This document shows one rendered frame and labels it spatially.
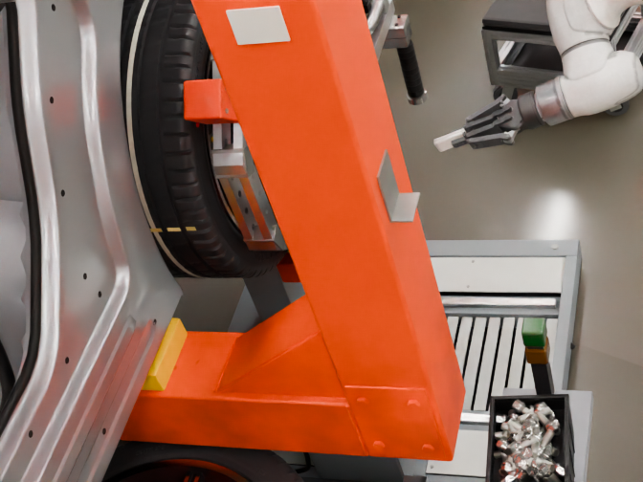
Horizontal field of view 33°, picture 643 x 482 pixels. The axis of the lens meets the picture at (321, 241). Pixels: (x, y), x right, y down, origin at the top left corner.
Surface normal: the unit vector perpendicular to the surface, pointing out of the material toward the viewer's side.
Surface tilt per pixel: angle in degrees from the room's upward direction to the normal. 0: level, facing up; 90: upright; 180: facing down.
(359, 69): 90
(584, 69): 36
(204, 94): 45
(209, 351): 0
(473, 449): 0
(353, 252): 90
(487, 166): 0
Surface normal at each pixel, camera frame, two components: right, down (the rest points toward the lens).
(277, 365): -0.24, 0.72
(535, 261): -0.25, -0.70
